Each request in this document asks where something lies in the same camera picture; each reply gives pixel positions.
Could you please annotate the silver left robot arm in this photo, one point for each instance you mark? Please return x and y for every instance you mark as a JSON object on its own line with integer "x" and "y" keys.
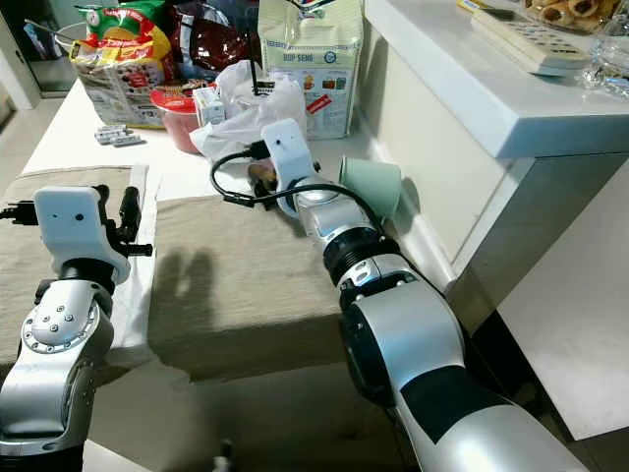
{"x": 54, "y": 383}

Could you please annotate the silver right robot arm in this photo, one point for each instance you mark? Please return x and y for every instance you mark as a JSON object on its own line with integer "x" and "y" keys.
{"x": 403, "y": 334}

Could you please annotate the white plastic bag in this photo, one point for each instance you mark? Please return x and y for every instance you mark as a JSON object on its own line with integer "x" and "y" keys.
{"x": 236, "y": 118}

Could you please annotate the printed snack box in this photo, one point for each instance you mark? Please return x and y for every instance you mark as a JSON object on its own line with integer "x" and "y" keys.
{"x": 118, "y": 96}

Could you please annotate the red instant noodle bowl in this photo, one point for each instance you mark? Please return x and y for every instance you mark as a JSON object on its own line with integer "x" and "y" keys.
{"x": 179, "y": 128}

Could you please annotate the small white drink carton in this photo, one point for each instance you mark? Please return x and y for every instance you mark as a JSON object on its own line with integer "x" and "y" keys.
{"x": 206, "y": 106}

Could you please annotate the pale green mug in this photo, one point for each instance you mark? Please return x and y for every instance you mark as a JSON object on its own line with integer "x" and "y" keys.
{"x": 378, "y": 187}

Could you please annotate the black drinking straw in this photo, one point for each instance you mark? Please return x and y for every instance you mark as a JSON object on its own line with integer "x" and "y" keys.
{"x": 254, "y": 79}

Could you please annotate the cream cracker bag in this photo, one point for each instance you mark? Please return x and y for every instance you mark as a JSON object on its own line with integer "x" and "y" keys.
{"x": 310, "y": 59}

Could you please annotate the green yellow snack bag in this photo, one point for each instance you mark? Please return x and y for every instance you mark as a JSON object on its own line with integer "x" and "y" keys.
{"x": 118, "y": 39}

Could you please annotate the dark red foil bag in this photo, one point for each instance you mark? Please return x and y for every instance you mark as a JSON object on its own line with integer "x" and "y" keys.
{"x": 206, "y": 44}

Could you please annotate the white bowl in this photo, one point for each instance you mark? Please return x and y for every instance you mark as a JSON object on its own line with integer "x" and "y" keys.
{"x": 64, "y": 37}

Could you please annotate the white counter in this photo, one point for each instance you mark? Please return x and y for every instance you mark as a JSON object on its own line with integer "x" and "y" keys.
{"x": 482, "y": 108}

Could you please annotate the cream remote control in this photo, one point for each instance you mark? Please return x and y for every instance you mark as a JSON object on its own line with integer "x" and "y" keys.
{"x": 531, "y": 44}

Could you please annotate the tray of pastries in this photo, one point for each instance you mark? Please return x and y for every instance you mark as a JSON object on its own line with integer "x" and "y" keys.
{"x": 570, "y": 12}

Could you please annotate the clear glass ashtray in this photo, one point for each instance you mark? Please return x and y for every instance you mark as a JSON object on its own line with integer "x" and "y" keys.
{"x": 611, "y": 69}

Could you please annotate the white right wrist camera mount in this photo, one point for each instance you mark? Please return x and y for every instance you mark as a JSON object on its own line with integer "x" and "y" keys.
{"x": 287, "y": 149}

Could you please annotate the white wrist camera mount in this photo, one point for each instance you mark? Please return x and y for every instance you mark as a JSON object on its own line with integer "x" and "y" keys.
{"x": 287, "y": 149}
{"x": 79, "y": 226}

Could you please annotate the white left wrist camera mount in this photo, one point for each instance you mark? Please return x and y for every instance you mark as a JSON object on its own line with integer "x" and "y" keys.
{"x": 79, "y": 226}

